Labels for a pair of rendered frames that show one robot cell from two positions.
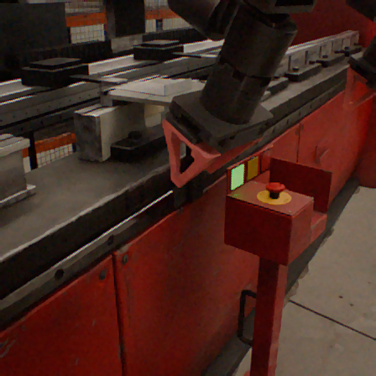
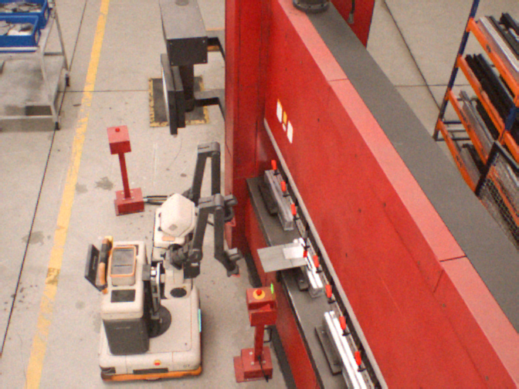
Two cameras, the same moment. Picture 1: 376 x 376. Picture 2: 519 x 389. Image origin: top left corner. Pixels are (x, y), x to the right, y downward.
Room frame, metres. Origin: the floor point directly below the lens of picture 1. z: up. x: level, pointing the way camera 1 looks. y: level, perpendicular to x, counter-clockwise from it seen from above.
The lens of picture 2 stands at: (2.35, -1.88, 3.79)
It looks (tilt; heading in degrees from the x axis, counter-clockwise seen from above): 44 degrees down; 131
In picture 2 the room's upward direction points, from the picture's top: 3 degrees clockwise
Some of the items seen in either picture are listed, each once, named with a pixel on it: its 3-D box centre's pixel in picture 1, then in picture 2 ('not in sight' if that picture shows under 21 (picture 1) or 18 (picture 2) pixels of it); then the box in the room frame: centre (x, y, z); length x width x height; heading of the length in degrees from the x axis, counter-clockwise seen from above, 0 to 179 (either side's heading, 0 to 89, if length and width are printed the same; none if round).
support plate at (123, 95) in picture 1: (190, 94); (281, 257); (0.90, 0.00, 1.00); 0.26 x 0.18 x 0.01; 59
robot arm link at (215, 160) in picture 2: not in sight; (215, 175); (0.42, -0.09, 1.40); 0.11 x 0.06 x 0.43; 139
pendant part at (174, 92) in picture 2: not in sight; (174, 93); (-0.36, 0.26, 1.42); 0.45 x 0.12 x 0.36; 146
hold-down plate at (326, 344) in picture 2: (263, 89); (327, 349); (1.47, -0.23, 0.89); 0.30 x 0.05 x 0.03; 149
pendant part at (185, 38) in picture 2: not in sight; (184, 75); (-0.35, 0.36, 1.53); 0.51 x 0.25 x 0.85; 146
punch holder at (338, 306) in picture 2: not in sight; (344, 302); (1.47, -0.17, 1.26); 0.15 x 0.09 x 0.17; 149
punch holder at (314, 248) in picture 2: not in sight; (319, 245); (1.13, 0.04, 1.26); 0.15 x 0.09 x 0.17; 149
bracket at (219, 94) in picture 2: not in sight; (215, 109); (-0.28, 0.56, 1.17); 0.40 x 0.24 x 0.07; 149
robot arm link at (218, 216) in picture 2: not in sight; (218, 229); (0.75, -0.37, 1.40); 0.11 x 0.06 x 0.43; 139
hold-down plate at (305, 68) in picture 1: (303, 71); not in sight; (1.81, -0.44, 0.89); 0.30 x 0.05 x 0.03; 149
